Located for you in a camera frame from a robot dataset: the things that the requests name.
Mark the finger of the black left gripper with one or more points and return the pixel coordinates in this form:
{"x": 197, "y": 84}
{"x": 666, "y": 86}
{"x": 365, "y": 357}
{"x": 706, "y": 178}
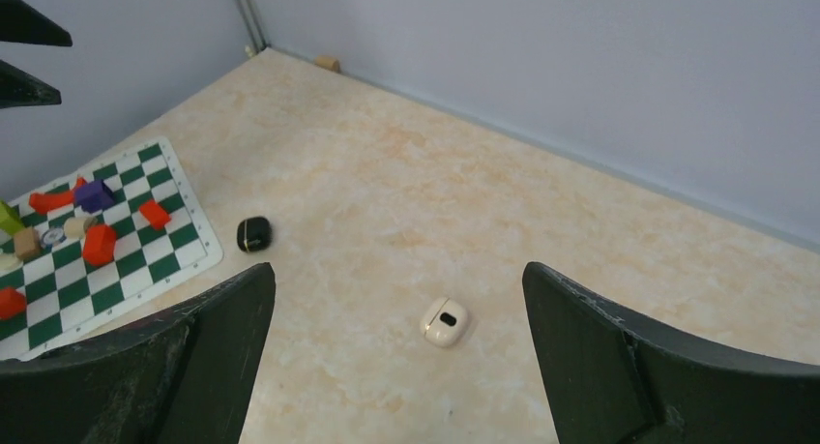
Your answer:
{"x": 23, "y": 24}
{"x": 20, "y": 89}

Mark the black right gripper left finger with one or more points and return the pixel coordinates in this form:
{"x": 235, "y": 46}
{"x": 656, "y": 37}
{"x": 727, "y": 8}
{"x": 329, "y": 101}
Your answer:
{"x": 181, "y": 375}

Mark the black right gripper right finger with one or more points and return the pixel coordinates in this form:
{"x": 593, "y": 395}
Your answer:
{"x": 615, "y": 375}

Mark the black earbud charging case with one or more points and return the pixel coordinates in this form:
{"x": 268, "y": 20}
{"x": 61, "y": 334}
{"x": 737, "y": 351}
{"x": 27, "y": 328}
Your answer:
{"x": 254, "y": 234}

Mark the cream earbud charging case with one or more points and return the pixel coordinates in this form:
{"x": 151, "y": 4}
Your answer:
{"x": 444, "y": 322}

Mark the red arch block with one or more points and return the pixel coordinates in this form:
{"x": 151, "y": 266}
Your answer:
{"x": 43, "y": 203}

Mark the purple wooden block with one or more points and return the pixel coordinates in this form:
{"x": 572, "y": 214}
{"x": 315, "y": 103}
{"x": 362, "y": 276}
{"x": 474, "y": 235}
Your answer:
{"x": 94, "y": 197}

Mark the green wooden block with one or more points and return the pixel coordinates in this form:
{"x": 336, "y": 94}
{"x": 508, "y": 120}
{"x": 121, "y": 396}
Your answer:
{"x": 10, "y": 221}

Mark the cream wooden cylinder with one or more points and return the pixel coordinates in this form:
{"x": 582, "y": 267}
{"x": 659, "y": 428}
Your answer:
{"x": 76, "y": 227}

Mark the blue white poker chip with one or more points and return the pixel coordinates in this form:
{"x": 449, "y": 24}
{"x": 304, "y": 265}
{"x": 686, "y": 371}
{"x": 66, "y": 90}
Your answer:
{"x": 52, "y": 237}

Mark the tan wooden cube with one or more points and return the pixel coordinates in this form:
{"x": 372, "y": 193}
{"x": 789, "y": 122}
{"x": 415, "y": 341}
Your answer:
{"x": 27, "y": 244}

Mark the red hexagonal block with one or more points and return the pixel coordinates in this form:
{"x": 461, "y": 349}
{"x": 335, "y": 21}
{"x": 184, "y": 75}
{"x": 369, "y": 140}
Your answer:
{"x": 99, "y": 245}

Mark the red rectangular block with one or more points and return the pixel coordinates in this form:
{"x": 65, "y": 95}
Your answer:
{"x": 154, "y": 214}

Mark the cream half-round block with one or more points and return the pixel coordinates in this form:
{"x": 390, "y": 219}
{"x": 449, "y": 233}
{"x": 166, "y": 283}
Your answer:
{"x": 9, "y": 262}

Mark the red block at edge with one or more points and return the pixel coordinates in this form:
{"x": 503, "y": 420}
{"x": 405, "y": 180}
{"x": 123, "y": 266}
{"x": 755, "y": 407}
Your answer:
{"x": 12, "y": 303}

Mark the wooden block in corner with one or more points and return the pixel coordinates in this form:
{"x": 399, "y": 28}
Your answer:
{"x": 328, "y": 63}

